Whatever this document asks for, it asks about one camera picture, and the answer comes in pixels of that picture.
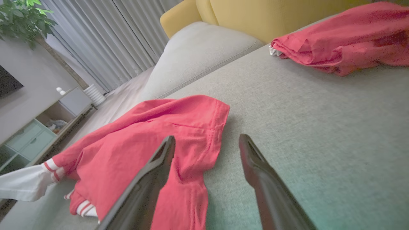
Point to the small pale toy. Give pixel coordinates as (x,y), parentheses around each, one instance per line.
(57,124)

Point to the small white figurine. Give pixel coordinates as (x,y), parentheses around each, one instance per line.
(60,91)

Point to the pale green white cabinet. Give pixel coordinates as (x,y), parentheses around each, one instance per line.
(35,140)

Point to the red jersey with printed lettering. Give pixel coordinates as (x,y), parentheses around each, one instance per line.
(345,41)

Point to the red jersey with white sleeves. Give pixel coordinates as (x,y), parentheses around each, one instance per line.
(127,134)

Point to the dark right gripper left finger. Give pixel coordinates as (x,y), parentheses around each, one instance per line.
(140,201)

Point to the white ribbed vase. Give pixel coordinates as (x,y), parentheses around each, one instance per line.
(95,95)

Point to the black television screen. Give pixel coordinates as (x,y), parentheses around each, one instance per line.
(8,83)

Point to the grey pleated curtain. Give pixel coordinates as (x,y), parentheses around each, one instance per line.
(111,38)

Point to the grey fabric sofa seat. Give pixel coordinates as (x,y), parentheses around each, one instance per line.
(319,111)

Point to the green leafy potted tree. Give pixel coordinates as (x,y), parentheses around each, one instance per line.
(19,19)

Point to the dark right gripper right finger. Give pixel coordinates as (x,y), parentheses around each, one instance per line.
(271,198)

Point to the grey sofa cushion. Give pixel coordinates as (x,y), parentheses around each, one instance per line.
(198,54)

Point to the yellow sofa backrest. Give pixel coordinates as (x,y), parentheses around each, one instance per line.
(255,16)

